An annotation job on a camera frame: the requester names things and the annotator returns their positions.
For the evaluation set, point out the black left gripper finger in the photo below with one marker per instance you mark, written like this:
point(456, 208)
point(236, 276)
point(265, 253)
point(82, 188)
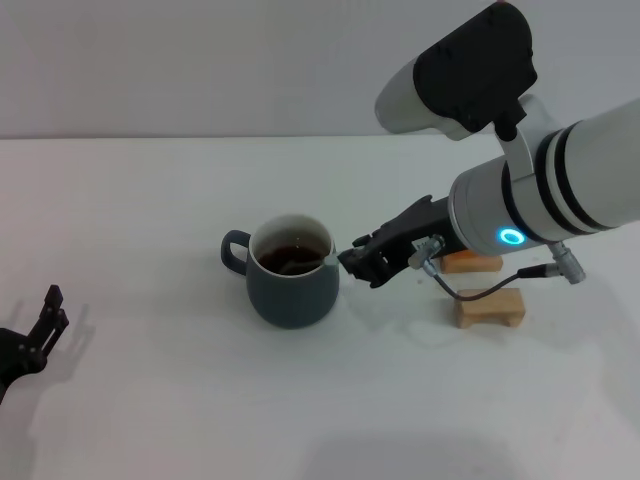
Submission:
point(61, 320)
point(53, 295)

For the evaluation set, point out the pale notched wooden block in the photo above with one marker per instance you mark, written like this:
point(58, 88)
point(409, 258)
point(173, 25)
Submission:
point(492, 307)

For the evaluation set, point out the white and black wrist camera housing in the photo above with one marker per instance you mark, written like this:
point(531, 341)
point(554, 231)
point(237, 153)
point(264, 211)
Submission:
point(470, 65)

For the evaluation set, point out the dark grey ceramic mug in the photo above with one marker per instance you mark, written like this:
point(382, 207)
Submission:
point(292, 300)

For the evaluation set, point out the dark brown coffee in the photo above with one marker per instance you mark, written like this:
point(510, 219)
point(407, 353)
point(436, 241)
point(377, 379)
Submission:
point(275, 257)

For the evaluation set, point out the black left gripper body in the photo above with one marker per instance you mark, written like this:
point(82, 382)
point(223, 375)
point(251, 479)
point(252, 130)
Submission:
point(15, 357)

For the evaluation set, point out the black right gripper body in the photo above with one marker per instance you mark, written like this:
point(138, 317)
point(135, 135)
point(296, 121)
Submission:
point(405, 230)

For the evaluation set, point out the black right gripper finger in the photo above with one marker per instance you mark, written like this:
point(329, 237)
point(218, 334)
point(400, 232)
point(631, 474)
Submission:
point(362, 241)
point(367, 267)

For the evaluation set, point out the orange-stained wooden block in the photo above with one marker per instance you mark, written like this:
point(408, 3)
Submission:
point(470, 263)

